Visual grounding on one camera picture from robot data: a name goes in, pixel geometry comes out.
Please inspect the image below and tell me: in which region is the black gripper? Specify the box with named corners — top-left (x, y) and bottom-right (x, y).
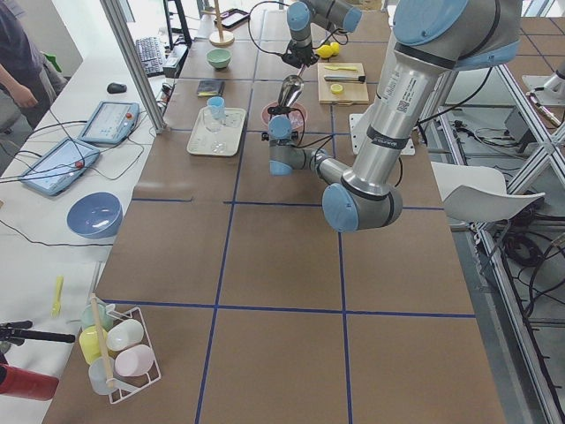
top-left (282, 43), bottom-right (320, 67)

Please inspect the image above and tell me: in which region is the stainless steel ice scoop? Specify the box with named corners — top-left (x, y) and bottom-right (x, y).
top-left (277, 65), bottom-right (305, 108)

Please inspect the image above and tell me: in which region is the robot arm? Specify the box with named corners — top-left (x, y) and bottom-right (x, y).
top-left (268, 1), bottom-right (522, 232)
top-left (282, 0), bottom-right (362, 69)

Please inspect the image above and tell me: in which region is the clear ice cube pile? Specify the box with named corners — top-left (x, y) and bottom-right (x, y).
top-left (283, 109), bottom-right (307, 131)

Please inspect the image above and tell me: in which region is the wooden cup stand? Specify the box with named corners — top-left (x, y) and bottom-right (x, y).
top-left (208, 0), bottom-right (235, 48)

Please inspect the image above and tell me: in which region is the light blue plastic cup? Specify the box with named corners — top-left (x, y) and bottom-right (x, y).
top-left (207, 96), bottom-right (225, 121)

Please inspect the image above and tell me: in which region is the whole yellow lemon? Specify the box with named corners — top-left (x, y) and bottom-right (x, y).
top-left (316, 44), bottom-right (334, 59)

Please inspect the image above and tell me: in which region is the yellow plastic knife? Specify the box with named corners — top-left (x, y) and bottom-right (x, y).
top-left (323, 65), bottom-right (358, 72)

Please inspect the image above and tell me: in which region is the steel cylindrical rod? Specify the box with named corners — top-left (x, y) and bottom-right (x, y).
top-left (323, 75), bottom-right (365, 83)

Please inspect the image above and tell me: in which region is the half lemon slice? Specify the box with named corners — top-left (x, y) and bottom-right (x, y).
top-left (330, 83), bottom-right (344, 95)

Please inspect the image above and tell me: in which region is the pink bowl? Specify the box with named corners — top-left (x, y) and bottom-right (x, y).
top-left (261, 102), bottom-right (308, 126)

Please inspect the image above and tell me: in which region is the wooden cutting board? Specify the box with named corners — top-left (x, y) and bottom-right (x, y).
top-left (317, 63), bottom-right (369, 104)

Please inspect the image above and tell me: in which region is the green ceramic bowl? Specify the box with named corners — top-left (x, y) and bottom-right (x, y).
top-left (207, 48), bottom-right (231, 70)

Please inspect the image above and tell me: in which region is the grey folded cloth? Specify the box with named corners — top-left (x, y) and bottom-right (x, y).
top-left (197, 79), bottom-right (225, 98)

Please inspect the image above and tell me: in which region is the clear wine glass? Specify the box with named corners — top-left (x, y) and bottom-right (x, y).
top-left (202, 107), bottom-right (222, 134)

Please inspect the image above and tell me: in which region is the cream bear serving tray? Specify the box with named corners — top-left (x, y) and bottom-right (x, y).
top-left (186, 107), bottom-right (247, 156)

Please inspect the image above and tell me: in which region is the black keyboard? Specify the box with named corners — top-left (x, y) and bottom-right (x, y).
top-left (135, 36), bottom-right (166, 77)

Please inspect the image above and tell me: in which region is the black computer mouse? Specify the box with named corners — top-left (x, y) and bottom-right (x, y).
top-left (106, 82), bottom-right (127, 95)

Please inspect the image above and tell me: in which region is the teach pendant tablet far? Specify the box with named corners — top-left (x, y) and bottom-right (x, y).
top-left (78, 102), bottom-right (140, 146)

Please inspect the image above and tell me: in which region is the teach pendant tablet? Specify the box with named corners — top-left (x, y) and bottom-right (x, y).
top-left (19, 137), bottom-right (101, 196)
top-left (78, 102), bottom-right (140, 146)

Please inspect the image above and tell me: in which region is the white chair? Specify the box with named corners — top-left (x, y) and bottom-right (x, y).
top-left (432, 162), bottom-right (545, 223)

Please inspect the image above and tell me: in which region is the blue bowl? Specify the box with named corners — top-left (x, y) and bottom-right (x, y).
top-left (66, 192), bottom-right (124, 239)

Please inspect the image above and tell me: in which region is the teach pendant tablet near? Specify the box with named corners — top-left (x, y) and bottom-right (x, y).
top-left (19, 137), bottom-right (101, 196)

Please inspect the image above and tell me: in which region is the person at desk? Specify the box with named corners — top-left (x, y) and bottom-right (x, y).
top-left (1, 1), bottom-right (67, 128)

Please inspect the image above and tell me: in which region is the red bottle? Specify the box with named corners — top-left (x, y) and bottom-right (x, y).
top-left (1, 364), bottom-right (59, 401)

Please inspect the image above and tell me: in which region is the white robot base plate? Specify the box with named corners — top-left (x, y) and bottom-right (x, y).
top-left (349, 113), bottom-right (416, 155)

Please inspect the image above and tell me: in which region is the white wire cup rack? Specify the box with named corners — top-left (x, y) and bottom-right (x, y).
top-left (79, 296), bottom-right (162, 405)

